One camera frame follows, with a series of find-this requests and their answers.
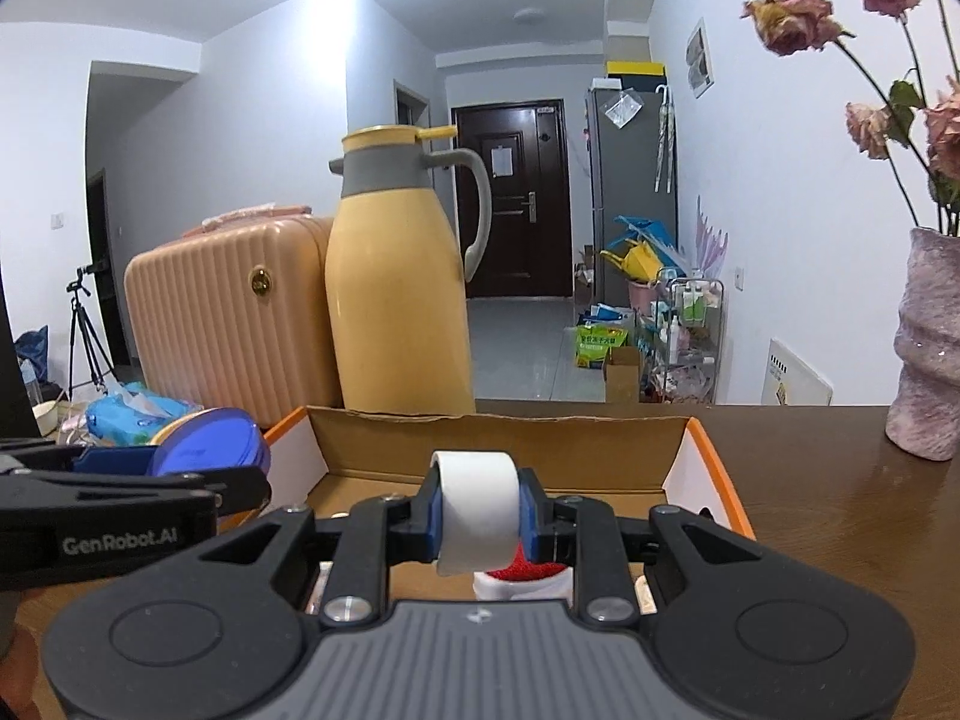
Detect blue round lid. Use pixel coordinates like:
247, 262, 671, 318
149, 408, 270, 476

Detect blue tissue pack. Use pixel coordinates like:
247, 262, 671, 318
85, 382, 199, 447

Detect yellow ceramic mug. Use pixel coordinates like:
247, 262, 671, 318
149, 410, 206, 447

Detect red cardboard box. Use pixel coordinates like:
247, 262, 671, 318
265, 408, 754, 557

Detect red white lint brush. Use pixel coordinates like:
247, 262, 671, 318
472, 544, 574, 603

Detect pink ribbed suitcase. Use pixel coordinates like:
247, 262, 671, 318
124, 206, 343, 427

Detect yellow thermos jug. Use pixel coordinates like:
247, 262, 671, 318
325, 125, 493, 415

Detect dark entrance door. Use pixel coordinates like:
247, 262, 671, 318
452, 99, 573, 299

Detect pink textured vase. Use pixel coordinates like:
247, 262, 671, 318
885, 227, 958, 461

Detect grey refrigerator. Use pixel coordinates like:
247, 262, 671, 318
586, 88, 677, 305

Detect yellow box on fridge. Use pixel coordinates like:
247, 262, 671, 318
605, 60, 667, 76

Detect dried pink roses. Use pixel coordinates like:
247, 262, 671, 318
740, 0, 960, 239

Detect camera tripod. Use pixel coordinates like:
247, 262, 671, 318
65, 263, 116, 398

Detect wire storage cart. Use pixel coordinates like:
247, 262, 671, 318
647, 268, 726, 405

